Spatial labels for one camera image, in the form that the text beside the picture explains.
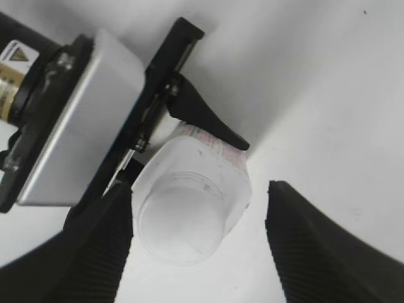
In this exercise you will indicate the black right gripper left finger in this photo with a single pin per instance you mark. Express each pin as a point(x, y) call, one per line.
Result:
point(82, 263)

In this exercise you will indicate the white yili changqing yogurt bottle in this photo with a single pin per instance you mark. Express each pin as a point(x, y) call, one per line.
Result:
point(191, 152)

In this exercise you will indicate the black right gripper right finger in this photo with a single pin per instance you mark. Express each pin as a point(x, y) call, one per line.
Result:
point(319, 261)

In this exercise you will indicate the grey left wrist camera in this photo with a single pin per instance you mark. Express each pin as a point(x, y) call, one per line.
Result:
point(88, 126)

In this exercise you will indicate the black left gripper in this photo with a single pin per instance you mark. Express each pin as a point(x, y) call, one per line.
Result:
point(39, 75)

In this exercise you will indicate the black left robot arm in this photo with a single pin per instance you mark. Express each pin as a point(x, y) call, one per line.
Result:
point(81, 110)

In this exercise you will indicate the white plastic bottle cap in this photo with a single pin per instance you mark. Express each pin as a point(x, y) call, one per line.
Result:
point(181, 226)

